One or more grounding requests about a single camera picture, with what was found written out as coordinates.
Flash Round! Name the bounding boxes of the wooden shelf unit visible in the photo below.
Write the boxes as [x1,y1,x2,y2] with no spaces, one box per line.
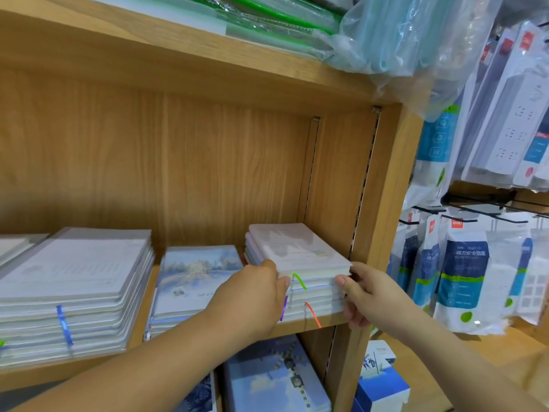
[0,0,434,412]

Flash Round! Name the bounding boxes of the stack of green edged packets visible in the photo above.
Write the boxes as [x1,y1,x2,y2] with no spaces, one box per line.
[86,0,344,61]

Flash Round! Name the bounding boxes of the light blue plastic bag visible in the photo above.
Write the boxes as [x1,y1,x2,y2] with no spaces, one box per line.
[326,0,507,121]

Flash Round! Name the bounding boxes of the pile of small notebooks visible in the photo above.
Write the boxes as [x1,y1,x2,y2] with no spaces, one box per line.
[244,223,353,323]

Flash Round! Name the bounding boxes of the person's left forearm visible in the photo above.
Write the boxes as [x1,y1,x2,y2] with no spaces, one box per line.
[13,300,250,412]

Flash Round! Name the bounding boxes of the blue butterfly cover notebook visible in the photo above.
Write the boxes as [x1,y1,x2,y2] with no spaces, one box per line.
[176,371,217,412]

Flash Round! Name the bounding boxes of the sky cloud cover notebook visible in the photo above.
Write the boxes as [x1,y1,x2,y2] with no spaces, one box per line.
[223,334,333,412]

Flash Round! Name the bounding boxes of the stack of sage cover notebooks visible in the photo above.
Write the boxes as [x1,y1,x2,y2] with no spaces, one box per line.
[0,234,49,271]

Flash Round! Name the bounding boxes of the blue white small box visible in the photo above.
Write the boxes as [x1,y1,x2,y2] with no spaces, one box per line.
[352,340,411,412]

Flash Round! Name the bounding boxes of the snowy tree notebook stack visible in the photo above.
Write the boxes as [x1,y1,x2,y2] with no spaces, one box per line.
[144,245,245,342]

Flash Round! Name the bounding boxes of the person's right forearm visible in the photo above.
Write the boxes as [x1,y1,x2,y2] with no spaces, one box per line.
[386,304,549,412]

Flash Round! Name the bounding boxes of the person's right hand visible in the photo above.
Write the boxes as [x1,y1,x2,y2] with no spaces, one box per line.
[335,262,423,340]

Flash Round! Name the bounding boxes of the white hanging packaged items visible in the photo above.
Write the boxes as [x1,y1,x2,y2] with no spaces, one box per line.
[455,21,549,189]

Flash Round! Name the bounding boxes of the stack of sky photo notebooks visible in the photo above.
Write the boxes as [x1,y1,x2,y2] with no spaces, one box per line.
[0,227,156,367]

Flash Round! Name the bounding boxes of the person's left hand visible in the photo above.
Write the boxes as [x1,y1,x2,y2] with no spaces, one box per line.
[206,260,291,344]

